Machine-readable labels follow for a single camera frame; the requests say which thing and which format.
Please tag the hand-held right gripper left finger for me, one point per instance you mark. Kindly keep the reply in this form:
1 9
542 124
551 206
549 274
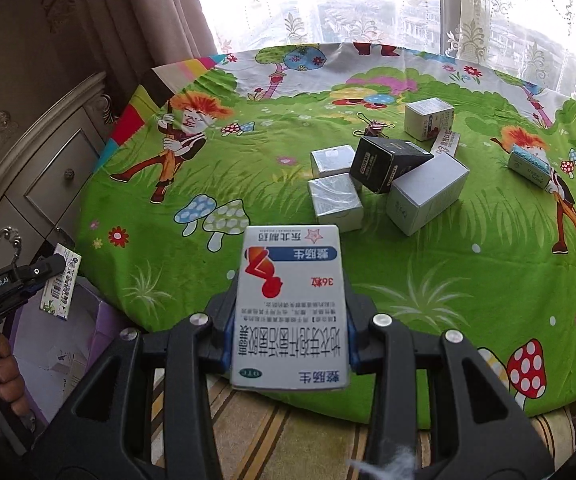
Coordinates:
227 325

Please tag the green printed blanket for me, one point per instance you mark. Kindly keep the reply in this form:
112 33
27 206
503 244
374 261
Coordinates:
268 125

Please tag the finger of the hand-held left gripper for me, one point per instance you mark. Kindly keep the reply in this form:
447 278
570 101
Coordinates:
42 267

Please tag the blue white small box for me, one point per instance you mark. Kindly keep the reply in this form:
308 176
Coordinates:
530 166

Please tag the pink binder clip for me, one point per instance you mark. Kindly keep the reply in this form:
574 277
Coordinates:
375 127

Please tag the purple cardboard box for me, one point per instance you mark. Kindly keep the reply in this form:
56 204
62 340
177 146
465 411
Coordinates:
67 355

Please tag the white medicine box red label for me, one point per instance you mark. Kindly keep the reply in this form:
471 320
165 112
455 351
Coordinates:
290 310

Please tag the red white narrow box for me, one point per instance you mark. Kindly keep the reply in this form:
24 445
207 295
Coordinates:
445 144

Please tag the white cube box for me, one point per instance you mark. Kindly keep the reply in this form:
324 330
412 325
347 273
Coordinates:
425 120

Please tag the black cardboard box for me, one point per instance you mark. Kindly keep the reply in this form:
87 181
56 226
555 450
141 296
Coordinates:
383 165

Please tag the brown curtain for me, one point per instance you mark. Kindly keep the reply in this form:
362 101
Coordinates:
167 10

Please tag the white green small carton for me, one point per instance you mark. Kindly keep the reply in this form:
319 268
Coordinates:
60 285

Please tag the white carved dresser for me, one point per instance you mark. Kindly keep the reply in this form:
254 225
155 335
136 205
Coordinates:
42 185

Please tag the white lace curtain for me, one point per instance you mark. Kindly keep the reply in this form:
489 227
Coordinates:
368 0

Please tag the large grey white box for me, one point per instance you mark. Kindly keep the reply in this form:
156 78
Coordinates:
425 195

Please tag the striped cushion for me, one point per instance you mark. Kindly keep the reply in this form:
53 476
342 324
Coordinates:
293 435

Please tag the small silver box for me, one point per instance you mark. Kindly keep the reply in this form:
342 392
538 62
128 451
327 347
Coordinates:
333 162
335 205

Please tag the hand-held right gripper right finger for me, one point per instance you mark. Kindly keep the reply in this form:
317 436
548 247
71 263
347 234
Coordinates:
351 345

